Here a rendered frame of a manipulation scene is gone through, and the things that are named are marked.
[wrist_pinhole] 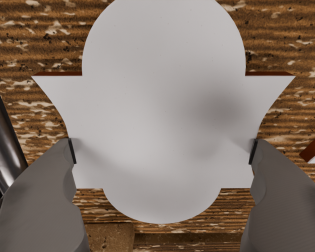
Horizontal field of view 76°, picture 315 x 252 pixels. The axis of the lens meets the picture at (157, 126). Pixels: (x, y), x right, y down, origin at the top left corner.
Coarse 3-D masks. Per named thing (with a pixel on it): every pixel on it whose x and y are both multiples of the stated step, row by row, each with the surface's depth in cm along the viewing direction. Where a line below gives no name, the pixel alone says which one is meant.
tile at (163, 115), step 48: (144, 0) 8; (192, 0) 8; (96, 48) 9; (144, 48) 9; (192, 48) 9; (240, 48) 9; (48, 96) 10; (96, 96) 10; (144, 96) 10; (192, 96) 10; (240, 96) 10; (96, 144) 12; (144, 144) 12; (192, 144) 12; (240, 144) 12; (144, 192) 14; (192, 192) 14
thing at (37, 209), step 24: (48, 168) 9; (24, 192) 8; (48, 192) 8; (72, 192) 9; (0, 216) 7; (24, 216) 7; (48, 216) 7; (72, 216) 7; (0, 240) 6; (24, 240) 6; (48, 240) 6; (72, 240) 6
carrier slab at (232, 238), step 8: (136, 240) 19; (144, 240) 19; (152, 240) 19; (160, 240) 19; (168, 240) 19; (176, 240) 19; (184, 240) 19; (192, 240) 19; (200, 240) 19; (208, 240) 19; (216, 240) 19; (224, 240) 19; (232, 240) 19; (240, 240) 19; (136, 248) 19; (144, 248) 19; (152, 248) 19; (160, 248) 19; (168, 248) 19; (176, 248) 19; (184, 248) 19; (192, 248) 19; (200, 248) 19; (208, 248) 19; (216, 248) 19; (224, 248) 19; (232, 248) 19
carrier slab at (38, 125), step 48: (0, 0) 9; (48, 0) 9; (96, 0) 9; (240, 0) 9; (288, 0) 9; (0, 48) 10; (48, 48) 10; (288, 48) 10; (288, 96) 12; (48, 144) 13; (288, 144) 13; (96, 192) 15; (240, 192) 15
